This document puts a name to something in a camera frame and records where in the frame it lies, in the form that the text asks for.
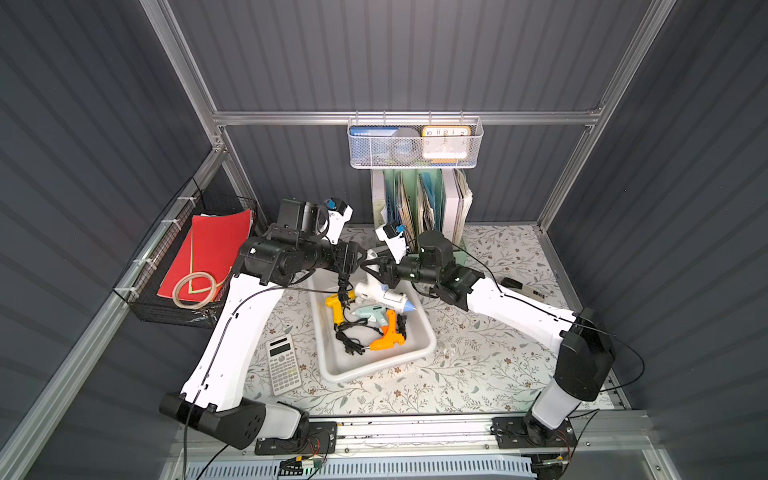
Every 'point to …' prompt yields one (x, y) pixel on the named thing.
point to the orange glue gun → (389, 334)
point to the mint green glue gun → (374, 313)
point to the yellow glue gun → (338, 311)
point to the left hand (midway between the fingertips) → (350, 249)
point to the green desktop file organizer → (422, 201)
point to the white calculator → (283, 364)
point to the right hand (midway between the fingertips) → (372, 257)
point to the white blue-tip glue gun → (373, 291)
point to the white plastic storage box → (339, 366)
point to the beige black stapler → (523, 290)
